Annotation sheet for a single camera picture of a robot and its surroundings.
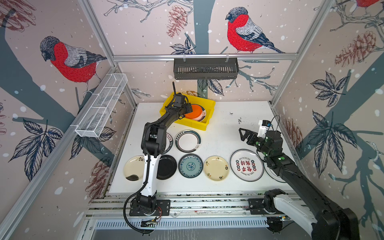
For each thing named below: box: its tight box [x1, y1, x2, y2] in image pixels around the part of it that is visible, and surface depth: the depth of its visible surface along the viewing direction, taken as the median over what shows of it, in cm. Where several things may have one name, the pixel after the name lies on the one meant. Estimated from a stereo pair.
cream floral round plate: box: [203, 155, 230, 182], surface depth 88 cm
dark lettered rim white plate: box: [162, 132, 174, 155], surface depth 100 cm
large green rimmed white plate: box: [191, 104, 207, 122], surface depth 113 cm
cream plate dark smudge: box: [123, 155, 145, 182], surface depth 89 cm
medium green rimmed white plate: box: [174, 130, 202, 153], surface depth 100 cm
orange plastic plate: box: [184, 104, 202, 119], surface depth 112 cm
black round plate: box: [156, 155, 178, 181], surface depth 88 cm
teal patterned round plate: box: [178, 153, 204, 179], surface depth 90 cm
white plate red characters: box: [230, 149, 265, 182], surface depth 89 cm
